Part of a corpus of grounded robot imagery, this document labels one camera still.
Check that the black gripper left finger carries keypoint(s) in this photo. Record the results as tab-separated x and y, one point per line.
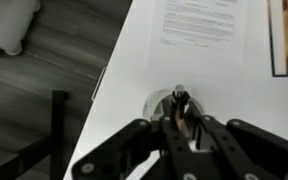
120	155

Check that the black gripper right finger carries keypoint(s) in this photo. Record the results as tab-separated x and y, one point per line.
244	151

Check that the black marker pen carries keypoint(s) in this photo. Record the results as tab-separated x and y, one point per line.
180	99

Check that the white printed mug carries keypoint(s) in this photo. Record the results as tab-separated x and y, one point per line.
159	104

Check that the printed white paper sheet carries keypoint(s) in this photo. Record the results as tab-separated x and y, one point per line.
204	37

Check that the blue yellow book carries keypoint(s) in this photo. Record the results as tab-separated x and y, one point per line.
278	31

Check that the black metal stand frame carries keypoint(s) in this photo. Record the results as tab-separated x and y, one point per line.
23	160

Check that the silver drawer handle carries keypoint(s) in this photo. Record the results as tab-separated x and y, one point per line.
93	96

